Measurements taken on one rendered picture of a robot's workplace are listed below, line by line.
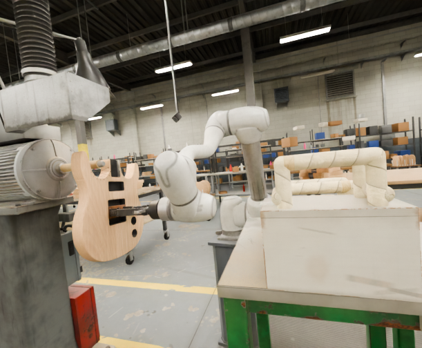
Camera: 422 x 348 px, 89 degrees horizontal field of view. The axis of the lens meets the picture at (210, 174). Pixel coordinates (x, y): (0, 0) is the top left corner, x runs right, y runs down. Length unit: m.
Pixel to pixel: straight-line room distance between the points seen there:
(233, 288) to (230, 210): 0.90
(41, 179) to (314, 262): 0.95
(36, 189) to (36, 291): 0.46
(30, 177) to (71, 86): 0.39
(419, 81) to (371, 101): 1.85
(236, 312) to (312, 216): 0.29
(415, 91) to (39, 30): 13.05
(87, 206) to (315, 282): 0.72
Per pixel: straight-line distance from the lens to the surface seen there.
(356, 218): 0.49
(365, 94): 12.59
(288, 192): 0.48
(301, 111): 11.93
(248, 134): 1.12
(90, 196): 0.88
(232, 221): 1.43
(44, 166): 1.06
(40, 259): 1.26
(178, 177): 0.64
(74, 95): 0.82
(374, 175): 0.50
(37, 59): 1.01
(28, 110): 0.94
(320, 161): 0.47
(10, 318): 1.37
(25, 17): 1.08
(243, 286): 0.55
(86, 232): 0.87
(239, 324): 0.62
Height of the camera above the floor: 1.21
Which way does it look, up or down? 3 degrees down
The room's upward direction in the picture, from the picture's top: 6 degrees counter-clockwise
